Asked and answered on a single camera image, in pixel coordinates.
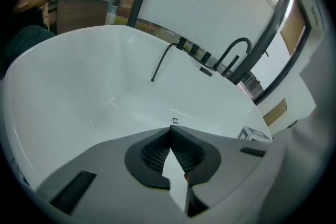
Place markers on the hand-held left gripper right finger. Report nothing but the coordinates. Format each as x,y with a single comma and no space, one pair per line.
207,162

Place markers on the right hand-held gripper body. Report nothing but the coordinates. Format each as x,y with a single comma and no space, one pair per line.
252,135

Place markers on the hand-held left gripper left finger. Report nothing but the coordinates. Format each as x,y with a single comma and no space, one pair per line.
136,165

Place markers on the white bathtub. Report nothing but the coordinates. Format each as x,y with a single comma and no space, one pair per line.
78,81

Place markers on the chrome sink drain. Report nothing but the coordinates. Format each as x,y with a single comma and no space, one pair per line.
175,120

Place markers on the light wooden board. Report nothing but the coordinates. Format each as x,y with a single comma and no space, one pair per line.
275,112

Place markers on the black hand shower wand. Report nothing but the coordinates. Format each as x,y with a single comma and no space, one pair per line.
230,65

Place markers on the black spout plate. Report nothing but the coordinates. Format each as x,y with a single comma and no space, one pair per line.
206,71

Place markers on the black curved faucet spout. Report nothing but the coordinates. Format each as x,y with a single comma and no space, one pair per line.
231,48

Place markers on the black faucet knob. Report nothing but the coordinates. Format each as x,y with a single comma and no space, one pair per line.
206,56
194,49
182,43

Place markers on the brown door panel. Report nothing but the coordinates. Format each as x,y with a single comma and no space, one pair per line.
292,31

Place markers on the green exit sign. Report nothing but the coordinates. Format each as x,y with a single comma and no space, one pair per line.
314,15

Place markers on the wooden vanity cabinet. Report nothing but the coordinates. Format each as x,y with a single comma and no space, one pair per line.
78,15

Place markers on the black window frame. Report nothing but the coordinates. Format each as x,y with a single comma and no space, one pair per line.
270,26

